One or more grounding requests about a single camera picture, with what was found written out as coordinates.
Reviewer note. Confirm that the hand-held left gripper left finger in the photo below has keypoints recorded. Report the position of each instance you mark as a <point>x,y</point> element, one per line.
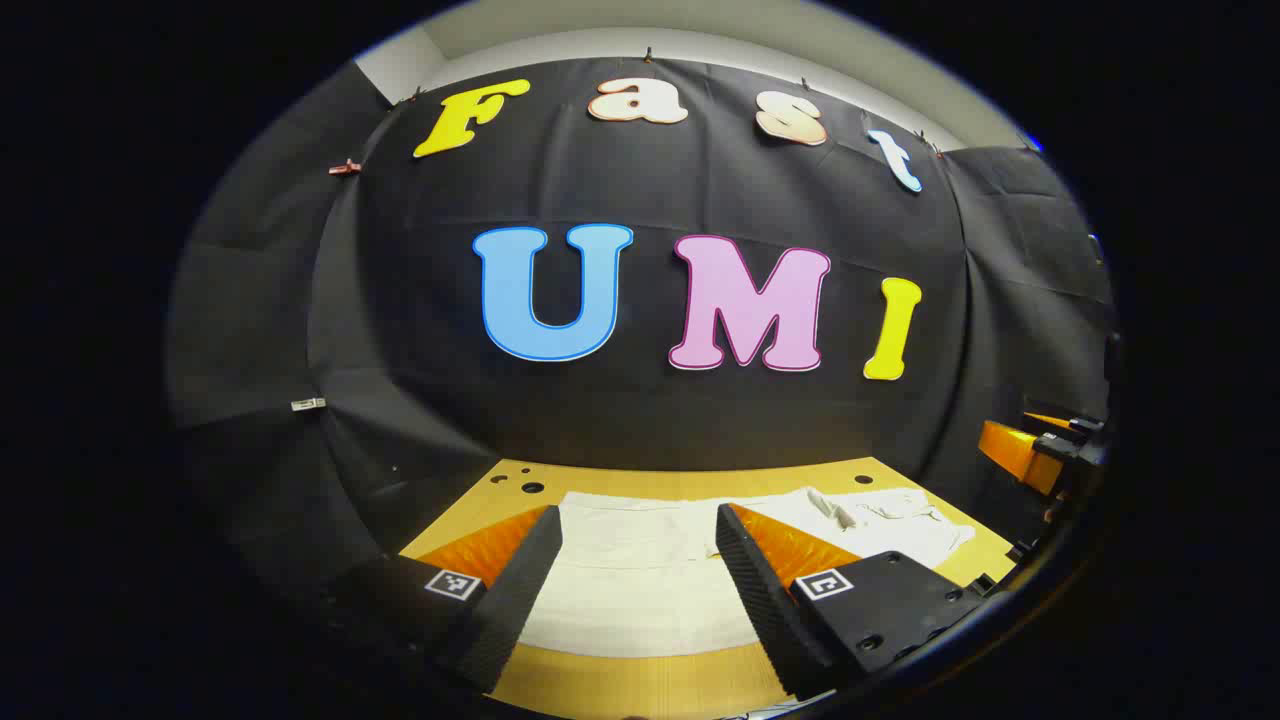
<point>520,590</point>

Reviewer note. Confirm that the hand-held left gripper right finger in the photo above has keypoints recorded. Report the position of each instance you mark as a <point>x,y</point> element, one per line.
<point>760,590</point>

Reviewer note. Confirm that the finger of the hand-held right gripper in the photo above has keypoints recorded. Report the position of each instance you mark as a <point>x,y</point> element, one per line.
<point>1015,455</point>
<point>1050,420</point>

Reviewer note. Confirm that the white jeans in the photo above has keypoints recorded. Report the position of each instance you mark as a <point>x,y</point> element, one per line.
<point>640,560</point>

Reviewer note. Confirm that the silver clip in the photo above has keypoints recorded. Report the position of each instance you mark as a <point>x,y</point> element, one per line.
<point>307,404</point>

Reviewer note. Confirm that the black backdrop cloth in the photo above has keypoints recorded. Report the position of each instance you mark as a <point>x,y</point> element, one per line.
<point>400,300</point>

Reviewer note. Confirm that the red clip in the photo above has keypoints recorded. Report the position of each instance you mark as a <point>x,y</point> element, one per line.
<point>345,167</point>

